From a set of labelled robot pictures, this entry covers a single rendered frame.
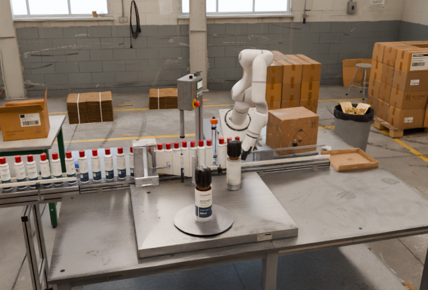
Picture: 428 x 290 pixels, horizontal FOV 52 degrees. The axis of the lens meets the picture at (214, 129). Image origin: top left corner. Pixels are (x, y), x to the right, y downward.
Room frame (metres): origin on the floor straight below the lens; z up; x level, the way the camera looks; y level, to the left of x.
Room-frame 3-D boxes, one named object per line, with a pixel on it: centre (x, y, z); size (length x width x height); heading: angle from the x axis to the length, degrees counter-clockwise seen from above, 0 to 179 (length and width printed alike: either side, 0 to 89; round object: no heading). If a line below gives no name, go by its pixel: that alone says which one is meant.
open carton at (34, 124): (3.54, 1.59, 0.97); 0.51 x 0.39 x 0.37; 15
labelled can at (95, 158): (2.45, 0.72, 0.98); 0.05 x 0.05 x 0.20
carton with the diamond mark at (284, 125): (3.06, -0.57, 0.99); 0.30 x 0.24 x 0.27; 109
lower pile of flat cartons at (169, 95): (7.04, 0.75, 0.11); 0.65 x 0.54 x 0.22; 96
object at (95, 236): (2.55, -0.12, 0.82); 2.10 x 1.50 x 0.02; 103
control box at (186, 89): (2.67, 0.15, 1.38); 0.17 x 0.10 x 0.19; 158
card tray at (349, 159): (2.85, -0.95, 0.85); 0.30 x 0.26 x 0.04; 103
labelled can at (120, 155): (2.48, 0.57, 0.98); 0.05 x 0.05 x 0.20
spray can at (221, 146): (2.64, -0.05, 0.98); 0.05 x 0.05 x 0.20
